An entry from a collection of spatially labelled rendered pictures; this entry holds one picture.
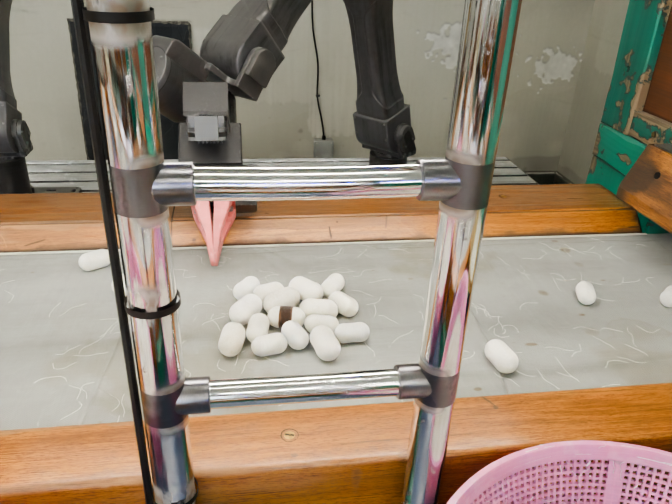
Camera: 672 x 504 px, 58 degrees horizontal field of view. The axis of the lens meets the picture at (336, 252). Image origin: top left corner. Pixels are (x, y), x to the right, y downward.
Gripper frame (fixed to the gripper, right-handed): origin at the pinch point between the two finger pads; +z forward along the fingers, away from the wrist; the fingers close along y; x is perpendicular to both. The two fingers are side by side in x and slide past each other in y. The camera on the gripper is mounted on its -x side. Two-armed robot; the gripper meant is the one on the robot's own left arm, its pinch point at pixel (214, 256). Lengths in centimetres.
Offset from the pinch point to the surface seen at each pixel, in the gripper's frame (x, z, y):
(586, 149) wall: 149, -102, 150
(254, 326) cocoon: -8.7, 10.1, 3.8
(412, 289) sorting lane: -2.1, 5.3, 20.1
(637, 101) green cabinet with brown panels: 0, -19, 54
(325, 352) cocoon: -10.7, 13.1, 9.5
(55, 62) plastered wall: 140, -138, -66
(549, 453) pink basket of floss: -20.6, 22.8, 22.3
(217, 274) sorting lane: 0.9, 1.7, 0.3
